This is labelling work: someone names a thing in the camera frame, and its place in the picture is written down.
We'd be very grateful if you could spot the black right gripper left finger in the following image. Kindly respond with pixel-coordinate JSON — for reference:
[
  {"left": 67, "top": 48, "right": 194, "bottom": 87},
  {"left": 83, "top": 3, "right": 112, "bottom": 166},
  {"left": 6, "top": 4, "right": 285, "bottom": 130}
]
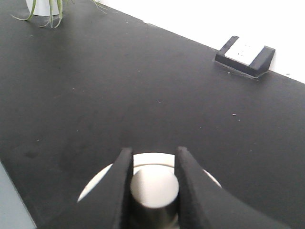
[{"left": 40, "top": 147, "right": 133, "bottom": 229}]

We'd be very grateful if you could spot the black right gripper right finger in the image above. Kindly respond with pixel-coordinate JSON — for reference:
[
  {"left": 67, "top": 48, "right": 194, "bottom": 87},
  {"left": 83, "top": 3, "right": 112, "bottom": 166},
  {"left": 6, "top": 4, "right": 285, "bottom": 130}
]
[{"left": 174, "top": 146, "right": 288, "bottom": 229}]

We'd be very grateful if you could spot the glass jar with white lid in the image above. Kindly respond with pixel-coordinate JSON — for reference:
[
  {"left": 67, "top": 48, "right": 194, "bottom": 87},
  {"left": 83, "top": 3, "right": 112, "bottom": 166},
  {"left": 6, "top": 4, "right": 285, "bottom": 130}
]
[{"left": 77, "top": 152, "right": 222, "bottom": 229}]

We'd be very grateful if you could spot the black white power outlet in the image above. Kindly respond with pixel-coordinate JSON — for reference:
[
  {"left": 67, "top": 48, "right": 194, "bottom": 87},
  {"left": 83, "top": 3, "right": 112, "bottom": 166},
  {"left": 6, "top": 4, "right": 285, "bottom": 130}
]
[{"left": 214, "top": 36, "right": 275, "bottom": 78}]

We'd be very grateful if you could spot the potted green plant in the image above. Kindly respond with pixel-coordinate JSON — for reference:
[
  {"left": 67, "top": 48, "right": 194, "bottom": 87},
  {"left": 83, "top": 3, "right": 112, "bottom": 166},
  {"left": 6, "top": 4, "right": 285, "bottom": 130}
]
[{"left": 10, "top": 0, "right": 108, "bottom": 28}]

